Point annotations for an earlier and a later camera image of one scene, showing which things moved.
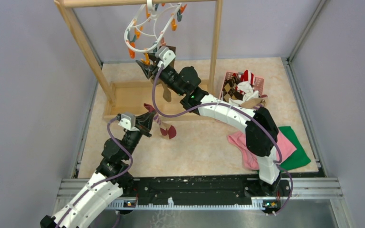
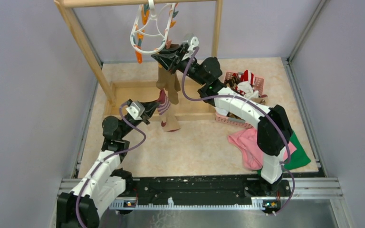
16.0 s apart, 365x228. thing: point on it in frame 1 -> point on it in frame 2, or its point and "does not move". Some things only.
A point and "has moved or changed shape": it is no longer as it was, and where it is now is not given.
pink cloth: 250,160 does not move
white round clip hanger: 149,3 has moved or changed shape
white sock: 246,87 does not move
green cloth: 300,156 does not move
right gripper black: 147,70 -> 174,59
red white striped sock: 248,76 does not move
